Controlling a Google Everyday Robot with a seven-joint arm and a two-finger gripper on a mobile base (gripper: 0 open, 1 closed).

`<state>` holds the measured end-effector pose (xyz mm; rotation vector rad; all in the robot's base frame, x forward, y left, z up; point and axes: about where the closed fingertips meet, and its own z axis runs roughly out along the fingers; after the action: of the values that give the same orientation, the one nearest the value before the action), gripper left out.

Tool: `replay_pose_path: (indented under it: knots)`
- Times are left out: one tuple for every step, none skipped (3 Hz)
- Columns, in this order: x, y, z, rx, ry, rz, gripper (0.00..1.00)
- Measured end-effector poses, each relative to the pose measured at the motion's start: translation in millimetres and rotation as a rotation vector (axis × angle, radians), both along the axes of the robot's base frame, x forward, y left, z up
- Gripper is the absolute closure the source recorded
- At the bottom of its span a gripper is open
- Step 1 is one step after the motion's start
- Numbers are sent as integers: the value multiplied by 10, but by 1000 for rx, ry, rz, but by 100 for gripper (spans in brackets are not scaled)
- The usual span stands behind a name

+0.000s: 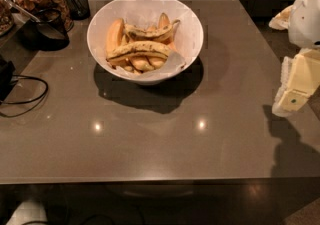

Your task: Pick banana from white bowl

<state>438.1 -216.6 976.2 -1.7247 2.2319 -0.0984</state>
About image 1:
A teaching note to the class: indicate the spotted upper banana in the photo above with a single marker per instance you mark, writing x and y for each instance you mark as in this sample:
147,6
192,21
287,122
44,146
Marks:
158,35

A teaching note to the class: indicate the spotted front banana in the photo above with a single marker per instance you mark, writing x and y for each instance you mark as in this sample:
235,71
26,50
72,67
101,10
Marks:
139,48

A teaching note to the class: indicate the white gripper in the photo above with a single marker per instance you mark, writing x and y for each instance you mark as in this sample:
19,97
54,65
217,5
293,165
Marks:
306,19

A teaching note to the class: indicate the black device at left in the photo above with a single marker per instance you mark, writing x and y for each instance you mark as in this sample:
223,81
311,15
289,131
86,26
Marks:
6,74

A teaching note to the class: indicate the spotted banana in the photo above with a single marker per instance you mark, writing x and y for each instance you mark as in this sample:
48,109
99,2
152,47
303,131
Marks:
139,48
158,35

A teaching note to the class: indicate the white object at bottom left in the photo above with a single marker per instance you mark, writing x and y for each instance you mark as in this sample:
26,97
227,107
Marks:
28,213

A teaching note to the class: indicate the bottom bananas pile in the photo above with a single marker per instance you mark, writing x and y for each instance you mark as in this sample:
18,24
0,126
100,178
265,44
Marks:
139,64

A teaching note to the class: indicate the glass jar at far left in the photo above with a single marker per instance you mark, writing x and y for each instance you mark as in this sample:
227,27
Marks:
6,18

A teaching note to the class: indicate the black mesh pen holder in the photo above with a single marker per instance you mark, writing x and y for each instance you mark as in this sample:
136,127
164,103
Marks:
79,9

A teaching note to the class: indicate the yellow left banana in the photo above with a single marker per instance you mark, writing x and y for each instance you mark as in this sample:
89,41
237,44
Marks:
114,35

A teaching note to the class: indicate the upright banana tip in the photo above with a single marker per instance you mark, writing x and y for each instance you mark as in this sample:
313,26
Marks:
163,20

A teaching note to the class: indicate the white bowl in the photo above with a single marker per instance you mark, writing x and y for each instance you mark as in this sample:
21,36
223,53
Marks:
188,34

